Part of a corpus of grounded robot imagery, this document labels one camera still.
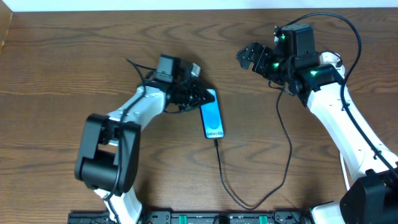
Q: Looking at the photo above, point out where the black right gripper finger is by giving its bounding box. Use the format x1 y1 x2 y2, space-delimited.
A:
236 42 264 61
238 57 252 70

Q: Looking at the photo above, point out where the blue Galaxy smartphone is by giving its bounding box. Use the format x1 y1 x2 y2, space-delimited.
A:
200 89 224 139

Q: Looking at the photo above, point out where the black USB charging cable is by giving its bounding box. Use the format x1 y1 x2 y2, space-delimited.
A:
213 79 296 210

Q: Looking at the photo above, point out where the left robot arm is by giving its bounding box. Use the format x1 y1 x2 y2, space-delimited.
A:
75 54 215 223

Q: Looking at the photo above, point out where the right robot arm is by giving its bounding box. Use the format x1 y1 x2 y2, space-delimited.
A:
236 24 397 223

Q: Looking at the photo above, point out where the white power strip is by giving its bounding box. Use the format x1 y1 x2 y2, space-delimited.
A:
320 51 346 78

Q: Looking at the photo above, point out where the brown cardboard panel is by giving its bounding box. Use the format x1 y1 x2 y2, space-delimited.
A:
0 0 14 50

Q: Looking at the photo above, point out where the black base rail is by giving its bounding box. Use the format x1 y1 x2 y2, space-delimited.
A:
66 211 312 224

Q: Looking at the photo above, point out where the white power strip cord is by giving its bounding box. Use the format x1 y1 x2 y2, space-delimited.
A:
338 152 351 192

